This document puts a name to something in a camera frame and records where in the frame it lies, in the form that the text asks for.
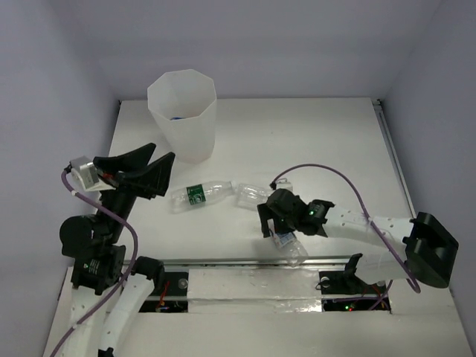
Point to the clear bottle orange blue label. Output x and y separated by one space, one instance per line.
290 248

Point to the translucent white plastic bin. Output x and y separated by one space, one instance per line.
185 93

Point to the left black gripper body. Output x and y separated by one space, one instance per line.
121 182

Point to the aluminium side rail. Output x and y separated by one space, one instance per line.
378 109

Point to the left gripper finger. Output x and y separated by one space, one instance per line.
127 162
150 181

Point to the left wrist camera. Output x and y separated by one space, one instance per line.
85 174

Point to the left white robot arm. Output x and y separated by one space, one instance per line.
109 280

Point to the clear bottle green label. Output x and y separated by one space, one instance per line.
201 195

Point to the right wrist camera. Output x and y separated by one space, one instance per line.
281 183

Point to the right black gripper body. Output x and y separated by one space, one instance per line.
281 224

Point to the clear crushed unlabelled bottle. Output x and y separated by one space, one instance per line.
249 196

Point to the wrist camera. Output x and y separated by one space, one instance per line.
281 183
85 174

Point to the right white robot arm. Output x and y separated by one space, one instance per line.
419 249

